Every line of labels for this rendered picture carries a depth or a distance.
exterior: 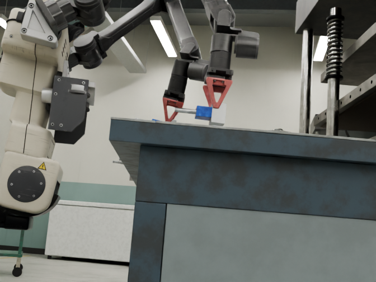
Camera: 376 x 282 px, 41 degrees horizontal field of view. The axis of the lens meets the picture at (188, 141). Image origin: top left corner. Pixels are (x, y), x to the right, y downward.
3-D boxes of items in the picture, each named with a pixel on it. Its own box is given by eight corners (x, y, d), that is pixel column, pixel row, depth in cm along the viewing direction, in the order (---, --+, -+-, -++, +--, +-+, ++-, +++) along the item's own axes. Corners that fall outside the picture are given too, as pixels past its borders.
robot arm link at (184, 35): (168, 14, 201) (161, -10, 193) (182, 10, 201) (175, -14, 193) (189, 75, 169) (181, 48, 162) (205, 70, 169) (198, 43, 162)
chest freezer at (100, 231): (147, 264, 851) (152, 208, 867) (136, 267, 776) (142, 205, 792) (61, 256, 874) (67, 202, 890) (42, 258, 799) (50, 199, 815)
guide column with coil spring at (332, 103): (323, 282, 224) (332, 6, 247) (319, 281, 230) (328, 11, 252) (335, 282, 225) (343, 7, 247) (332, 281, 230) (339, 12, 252)
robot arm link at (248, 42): (217, 29, 145) (219, 8, 137) (258, 33, 144) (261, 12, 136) (213, 64, 139) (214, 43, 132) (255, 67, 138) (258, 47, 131)
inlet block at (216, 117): (174, 117, 129) (176, 97, 130) (173, 121, 134) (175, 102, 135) (225, 123, 130) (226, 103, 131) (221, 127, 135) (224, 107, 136)
